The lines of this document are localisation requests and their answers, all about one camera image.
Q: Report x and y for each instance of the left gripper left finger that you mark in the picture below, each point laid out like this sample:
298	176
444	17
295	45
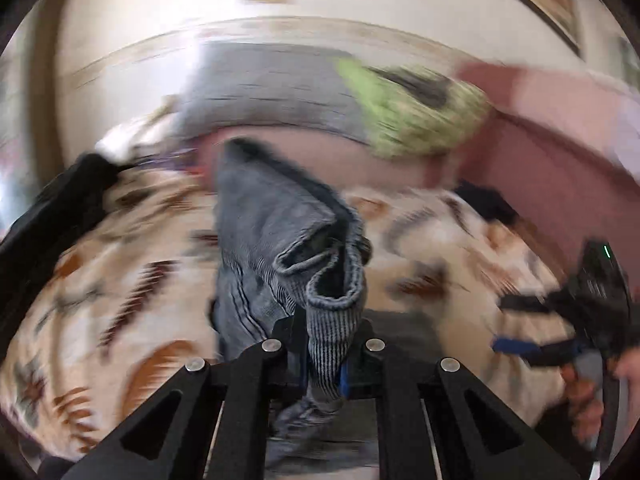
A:
207	421

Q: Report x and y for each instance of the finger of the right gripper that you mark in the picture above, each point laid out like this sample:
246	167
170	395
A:
555	354
555	302

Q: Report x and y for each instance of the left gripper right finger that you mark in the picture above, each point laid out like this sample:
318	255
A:
438	421

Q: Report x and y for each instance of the grey denim jeans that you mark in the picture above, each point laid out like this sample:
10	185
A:
287	242

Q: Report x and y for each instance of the person right hand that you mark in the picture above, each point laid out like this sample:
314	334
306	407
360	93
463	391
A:
586	410

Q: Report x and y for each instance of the black cloth right side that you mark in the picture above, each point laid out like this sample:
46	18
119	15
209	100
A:
487	202

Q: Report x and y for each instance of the leaf pattern fleece blanket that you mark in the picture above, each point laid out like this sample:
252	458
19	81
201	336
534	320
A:
126	306

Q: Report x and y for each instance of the pink sofa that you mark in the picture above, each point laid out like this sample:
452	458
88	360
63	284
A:
552	148

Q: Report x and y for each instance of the green patterned folded blanket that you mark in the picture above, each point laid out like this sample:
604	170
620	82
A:
397	125

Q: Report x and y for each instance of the dark grey folded cloth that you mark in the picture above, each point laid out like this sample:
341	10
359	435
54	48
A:
429	91

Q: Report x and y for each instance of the black garment on armrest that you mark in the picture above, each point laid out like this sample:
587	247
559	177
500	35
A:
67	208

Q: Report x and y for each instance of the white cloth by armrest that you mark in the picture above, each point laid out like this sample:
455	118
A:
117	145

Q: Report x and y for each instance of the grey quilted blanket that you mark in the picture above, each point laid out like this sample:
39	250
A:
264	85

